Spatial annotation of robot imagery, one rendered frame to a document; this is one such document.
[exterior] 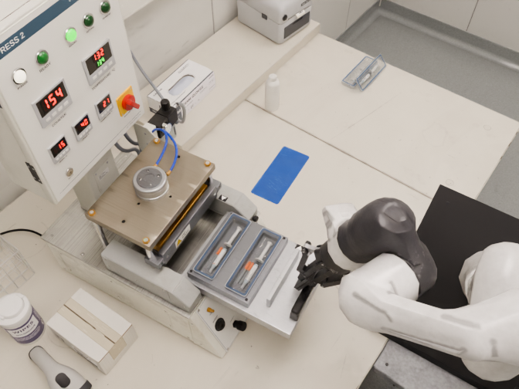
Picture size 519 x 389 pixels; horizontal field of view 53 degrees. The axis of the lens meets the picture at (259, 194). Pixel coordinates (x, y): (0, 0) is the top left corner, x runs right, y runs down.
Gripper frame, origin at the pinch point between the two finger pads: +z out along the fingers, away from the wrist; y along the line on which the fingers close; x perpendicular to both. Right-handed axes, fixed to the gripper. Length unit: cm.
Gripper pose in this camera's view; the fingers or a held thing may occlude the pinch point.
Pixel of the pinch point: (304, 279)
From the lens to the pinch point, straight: 120.1
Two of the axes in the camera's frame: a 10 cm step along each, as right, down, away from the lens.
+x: 4.6, -7.1, 5.3
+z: -3.2, 4.2, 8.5
